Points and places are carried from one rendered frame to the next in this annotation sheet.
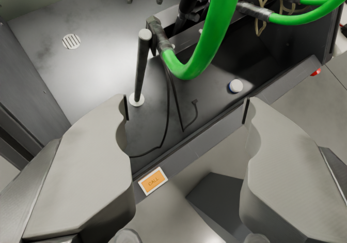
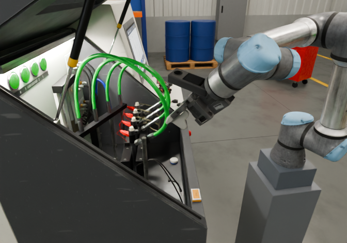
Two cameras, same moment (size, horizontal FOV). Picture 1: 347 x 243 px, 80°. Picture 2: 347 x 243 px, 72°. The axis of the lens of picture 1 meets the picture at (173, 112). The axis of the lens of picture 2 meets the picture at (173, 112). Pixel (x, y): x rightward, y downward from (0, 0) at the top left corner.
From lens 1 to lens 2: 0.65 m
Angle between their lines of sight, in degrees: 48
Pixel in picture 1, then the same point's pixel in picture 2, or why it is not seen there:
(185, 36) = (139, 153)
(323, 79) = (201, 148)
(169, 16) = (126, 154)
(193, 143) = (189, 175)
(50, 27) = not seen: hidden behind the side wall
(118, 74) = not seen: hidden behind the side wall
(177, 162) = (193, 184)
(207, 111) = (178, 177)
